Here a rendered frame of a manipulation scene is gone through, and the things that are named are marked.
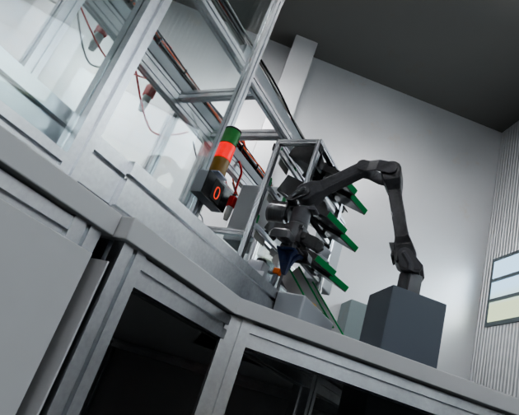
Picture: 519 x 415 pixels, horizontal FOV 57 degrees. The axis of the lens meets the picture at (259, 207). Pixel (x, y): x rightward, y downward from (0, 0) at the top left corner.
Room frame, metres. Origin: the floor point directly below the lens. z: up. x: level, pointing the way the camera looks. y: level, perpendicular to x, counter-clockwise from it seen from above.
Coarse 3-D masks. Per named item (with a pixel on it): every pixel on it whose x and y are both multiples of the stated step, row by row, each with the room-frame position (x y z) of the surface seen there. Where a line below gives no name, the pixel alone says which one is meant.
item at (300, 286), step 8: (288, 272) 1.54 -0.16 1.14; (296, 272) 1.67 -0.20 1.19; (288, 280) 1.53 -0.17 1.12; (296, 280) 1.51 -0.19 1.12; (304, 280) 1.64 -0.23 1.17; (288, 288) 1.52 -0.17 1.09; (296, 288) 1.50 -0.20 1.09; (304, 288) 1.64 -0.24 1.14; (312, 296) 1.61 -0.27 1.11; (320, 304) 1.58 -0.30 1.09
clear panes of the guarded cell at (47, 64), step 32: (0, 0) 0.41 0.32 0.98; (32, 0) 0.43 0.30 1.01; (64, 0) 0.45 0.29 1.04; (96, 0) 0.48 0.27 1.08; (128, 0) 0.51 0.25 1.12; (0, 32) 0.42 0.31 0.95; (32, 32) 0.45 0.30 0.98; (64, 32) 0.47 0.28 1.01; (96, 32) 0.50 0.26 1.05; (0, 64) 0.44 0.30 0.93; (32, 64) 0.46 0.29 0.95; (64, 64) 0.49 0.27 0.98; (96, 64) 0.51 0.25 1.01; (0, 96) 0.45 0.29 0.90; (32, 96) 0.48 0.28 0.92; (64, 96) 0.50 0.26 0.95; (64, 128) 0.52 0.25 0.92
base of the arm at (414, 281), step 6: (402, 276) 1.13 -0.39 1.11; (408, 276) 1.12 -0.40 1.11; (414, 276) 1.11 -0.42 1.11; (420, 276) 1.12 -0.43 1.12; (402, 282) 1.13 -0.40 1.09; (408, 282) 1.12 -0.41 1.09; (414, 282) 1.11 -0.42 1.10; (420, 282) 1.12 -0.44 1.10; (408, 288) 1.11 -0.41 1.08; (414, 288) 1.11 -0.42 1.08; (420, 288) 1.13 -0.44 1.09
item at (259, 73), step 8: (256, 72) 1.87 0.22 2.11; (264, 80) 1.93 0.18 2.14; (264, 88) 1.95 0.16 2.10; (272, 88) 2.00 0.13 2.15; (272, 96) 2.02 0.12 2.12; (280, 104) 2.09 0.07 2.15; (280, 112) 2.11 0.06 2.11; (288, 120) 2.20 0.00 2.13; (288, 128) 2.22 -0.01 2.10; (296, 128) 2.28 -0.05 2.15; (296, 136) 2.30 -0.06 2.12; (240, 152) 2.75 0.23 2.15; (240, 160) 2.77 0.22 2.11; (248, 168) 2.86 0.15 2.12; (256, 176) 2.97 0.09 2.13
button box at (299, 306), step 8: (280, 296) 1.08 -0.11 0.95; (288, 296) 1.07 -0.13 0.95; (296, 296) 1.06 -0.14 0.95; (304, 296) 1.05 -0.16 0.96; (280, 304) 1.08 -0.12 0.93; (288, 304) 1.06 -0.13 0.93; (296, 304) 1.06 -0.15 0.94; (304, 304) 1.05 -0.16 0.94; (312, 304) 1.09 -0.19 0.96; (288, 312) 1.06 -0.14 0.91; (296, 312) 1.05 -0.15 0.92; (304, 312) 1.06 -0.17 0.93; (312, 312) 1.10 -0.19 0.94; (320, 312) 1.14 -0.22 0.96; (304, 320) 1.07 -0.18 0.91; (312, 320) 1.11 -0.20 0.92; (320, 320) 1.15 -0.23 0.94; (328, 320) 1.19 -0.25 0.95; (328, 328) 1.20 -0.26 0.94
